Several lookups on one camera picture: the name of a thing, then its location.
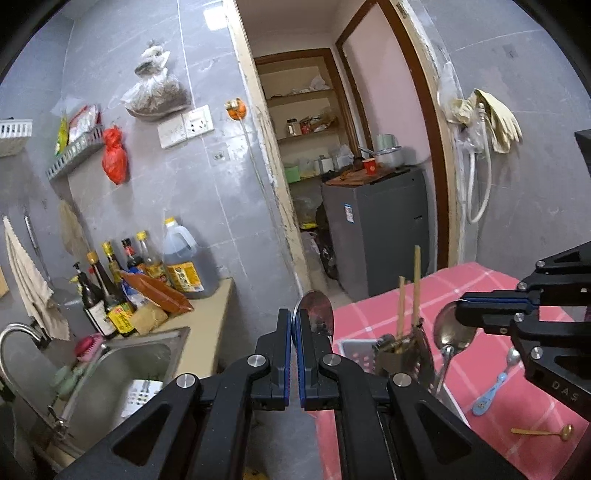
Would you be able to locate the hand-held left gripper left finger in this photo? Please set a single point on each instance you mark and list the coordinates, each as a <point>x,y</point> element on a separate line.
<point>287,364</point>

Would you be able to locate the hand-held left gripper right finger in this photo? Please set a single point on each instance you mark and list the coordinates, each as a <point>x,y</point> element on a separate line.
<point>301,364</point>

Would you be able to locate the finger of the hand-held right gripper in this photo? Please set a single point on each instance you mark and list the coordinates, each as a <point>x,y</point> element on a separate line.
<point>489,318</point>
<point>498,297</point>

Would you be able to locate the oval steel spoon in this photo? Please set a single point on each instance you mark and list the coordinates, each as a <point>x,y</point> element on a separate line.
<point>455,334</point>

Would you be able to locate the large round steel spoon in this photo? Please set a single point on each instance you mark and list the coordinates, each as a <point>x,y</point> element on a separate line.
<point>318,314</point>

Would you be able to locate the white perforated utensil holder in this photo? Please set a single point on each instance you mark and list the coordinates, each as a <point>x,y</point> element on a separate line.
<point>358,357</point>

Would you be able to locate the bamboo chopstick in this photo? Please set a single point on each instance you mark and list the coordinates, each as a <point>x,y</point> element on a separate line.
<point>401,304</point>
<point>417,277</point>

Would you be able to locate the yellow rubber gloves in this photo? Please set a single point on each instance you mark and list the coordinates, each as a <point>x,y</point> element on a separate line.
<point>496,120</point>

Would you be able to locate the pink checked tablecloth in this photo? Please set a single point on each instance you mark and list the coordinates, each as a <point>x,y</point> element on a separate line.
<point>489,438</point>

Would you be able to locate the gold spoon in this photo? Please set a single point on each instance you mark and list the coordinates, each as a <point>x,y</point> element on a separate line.
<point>545,432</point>

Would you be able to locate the stainless steel sink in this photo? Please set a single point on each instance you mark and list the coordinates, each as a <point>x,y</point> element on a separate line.
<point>152,355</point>

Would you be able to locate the grey washing machine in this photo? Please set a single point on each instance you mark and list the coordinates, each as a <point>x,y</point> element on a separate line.
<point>378,230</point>

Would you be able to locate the tan food bag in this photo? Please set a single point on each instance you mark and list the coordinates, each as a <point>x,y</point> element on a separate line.
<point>150,319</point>

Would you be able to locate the orange-red food packet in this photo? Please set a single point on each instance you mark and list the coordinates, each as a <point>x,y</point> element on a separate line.
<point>157,293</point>

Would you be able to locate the large oil jug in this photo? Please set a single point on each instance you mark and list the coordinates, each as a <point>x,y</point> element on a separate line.
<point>182,258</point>

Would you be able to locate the white plastic basket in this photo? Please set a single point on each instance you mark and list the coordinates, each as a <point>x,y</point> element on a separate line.
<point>141,398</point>

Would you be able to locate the translucent plastic bag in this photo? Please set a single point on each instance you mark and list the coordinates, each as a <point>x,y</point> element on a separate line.
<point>308,212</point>

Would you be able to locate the yellow-capped sauce bottle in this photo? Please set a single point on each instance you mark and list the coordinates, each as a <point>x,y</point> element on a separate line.
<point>150,258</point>

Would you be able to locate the gold-capped yellow-label bottle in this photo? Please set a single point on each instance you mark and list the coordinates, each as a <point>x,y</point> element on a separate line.
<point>115,304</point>

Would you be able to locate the metal pot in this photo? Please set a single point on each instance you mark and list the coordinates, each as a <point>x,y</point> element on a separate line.
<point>387,152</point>

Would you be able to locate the red cup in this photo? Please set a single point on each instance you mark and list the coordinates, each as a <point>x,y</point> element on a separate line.
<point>370,166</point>

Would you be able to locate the wooden cutting board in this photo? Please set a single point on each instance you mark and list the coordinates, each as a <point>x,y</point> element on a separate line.
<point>355,177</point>

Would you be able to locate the black-capped red-label bottle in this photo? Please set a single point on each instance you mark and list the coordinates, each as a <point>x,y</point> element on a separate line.
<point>131,256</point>

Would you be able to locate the green box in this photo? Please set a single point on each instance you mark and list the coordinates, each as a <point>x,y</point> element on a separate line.
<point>292,173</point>

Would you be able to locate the pink scrub brush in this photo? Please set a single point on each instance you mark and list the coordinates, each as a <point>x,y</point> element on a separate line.
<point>88,348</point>

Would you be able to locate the slim dark sauce bottle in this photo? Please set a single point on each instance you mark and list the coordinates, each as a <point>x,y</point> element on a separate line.
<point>111,258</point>

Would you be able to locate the green scrub sponge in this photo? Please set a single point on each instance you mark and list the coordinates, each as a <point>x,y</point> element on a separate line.
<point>69,378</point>

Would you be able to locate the beige dish towel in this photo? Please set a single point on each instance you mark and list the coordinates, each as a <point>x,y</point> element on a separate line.
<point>32,286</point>

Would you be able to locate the wooden shelf unit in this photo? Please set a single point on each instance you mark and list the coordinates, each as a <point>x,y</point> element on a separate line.
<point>304,97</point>

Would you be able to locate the steel faucet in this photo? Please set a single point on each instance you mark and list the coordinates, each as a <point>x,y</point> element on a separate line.
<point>18,364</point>

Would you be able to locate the red plastic bag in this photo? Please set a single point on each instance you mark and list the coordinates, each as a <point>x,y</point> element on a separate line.
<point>114,157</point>

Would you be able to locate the hanging steel utensil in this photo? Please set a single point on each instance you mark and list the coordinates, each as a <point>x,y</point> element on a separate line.
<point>34,244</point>

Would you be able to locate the large clear bag dried goods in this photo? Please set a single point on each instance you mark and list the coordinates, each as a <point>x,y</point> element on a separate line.
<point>157,99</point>

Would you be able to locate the red and white packet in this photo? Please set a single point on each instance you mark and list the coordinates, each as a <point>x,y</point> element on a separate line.
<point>83,122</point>

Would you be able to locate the yellow packet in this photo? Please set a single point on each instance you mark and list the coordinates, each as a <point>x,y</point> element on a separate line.
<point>62,136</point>

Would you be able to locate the white wall switch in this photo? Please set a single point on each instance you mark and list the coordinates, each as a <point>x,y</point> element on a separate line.
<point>171,133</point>

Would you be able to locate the white wall socket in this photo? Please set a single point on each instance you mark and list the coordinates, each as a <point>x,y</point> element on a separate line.
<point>198,121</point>

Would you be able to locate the orange wall hook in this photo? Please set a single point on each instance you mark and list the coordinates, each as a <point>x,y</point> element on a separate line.
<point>235,110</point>

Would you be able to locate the grey wall rack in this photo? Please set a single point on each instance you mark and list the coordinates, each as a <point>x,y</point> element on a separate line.
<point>74,154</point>

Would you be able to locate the white wall rack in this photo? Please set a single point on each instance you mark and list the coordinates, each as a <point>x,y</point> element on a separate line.
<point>14,136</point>

